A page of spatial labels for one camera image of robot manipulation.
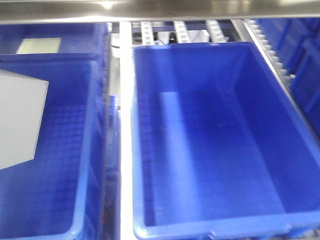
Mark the gray square hollow base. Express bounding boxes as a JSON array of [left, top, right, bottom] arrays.
[[0, 70, 49, 169]]

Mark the large empty blue bin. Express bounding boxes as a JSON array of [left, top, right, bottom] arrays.
[[131, 42, 320, 240]]

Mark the blue bin at left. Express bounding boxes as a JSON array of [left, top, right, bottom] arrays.
[[0, 60, 106, 240]]

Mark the blue bin with label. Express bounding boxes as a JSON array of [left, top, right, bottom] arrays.
[[0, 23, 108, 58]]

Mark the steel shelf front beam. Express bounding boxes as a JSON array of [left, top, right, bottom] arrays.
[[0, 0, 320, 24]]

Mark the white roller conveyor rail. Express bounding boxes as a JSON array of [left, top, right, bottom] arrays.
[[244, 19, 295, 87]]

